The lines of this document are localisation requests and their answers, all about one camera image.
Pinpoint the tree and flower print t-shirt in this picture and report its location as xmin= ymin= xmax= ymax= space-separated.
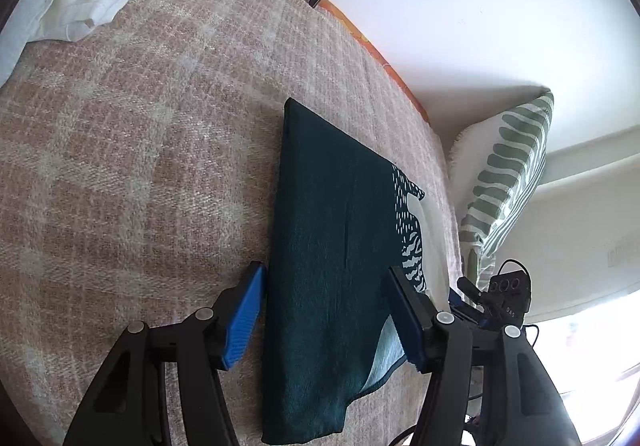
xmin=260 ymin=97 xmax=428 ymax=446

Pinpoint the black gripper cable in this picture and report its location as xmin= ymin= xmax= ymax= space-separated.
xmin=492 ymin=258 xmax=532 ymax=283

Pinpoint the beige plaid blanket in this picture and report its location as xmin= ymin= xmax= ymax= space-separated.
xmin=0 ymin=0 xmax=463 ymax=446

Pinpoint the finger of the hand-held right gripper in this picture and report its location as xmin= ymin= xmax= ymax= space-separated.
xmin=447 ymin=276 xmax=488 ymax=324

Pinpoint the green striped covered cushion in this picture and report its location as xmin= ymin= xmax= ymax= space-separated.
xmin=447 ymin=92 xmax=555 ymax=297

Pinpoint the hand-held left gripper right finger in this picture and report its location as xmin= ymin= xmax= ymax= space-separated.
xmin=382 ymin=266 xmax=583 ymax=446

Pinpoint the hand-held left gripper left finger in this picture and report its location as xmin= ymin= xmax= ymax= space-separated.
xmin=62 ymin=262 xmax=267 ymax=446

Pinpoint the orange bed sheet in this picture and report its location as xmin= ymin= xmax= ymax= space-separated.
xmin=218 ymin=0 xmax=431 ymax=124

